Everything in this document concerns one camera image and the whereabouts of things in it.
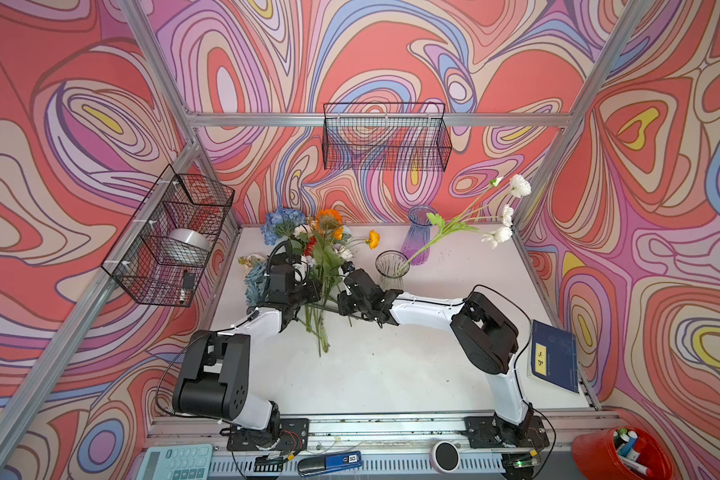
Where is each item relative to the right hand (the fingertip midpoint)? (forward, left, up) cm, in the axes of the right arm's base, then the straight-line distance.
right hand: (341, 303), depth 93 cm
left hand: (+5, +5, +5) cm, 9 cm away
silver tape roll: (0, +34, +29) cm, 45 cm away
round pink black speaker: (-41, -25, 0) cm, 48 cm away
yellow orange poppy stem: (+22, -11, +4) cm, 25 cm away
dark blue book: (-17, -62, -5) cm, 65 cm away
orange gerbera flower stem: (+22, +4, +16) cm, 27 cm away
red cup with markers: (-41, -64, +2) cm, 76 cm away
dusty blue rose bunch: (+2, +24, +9) cm, 26 cm away
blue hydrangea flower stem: (+31, +22, +6) cm, 39 cm away
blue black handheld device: (-42, +4, +1) cm, 42 cm away
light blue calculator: (-40, +38, -2) cm, 55 cm away
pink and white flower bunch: (+13, +4, +10) cm, 17 cm away
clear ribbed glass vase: (+5, -16, +13) cm, 21 cm away
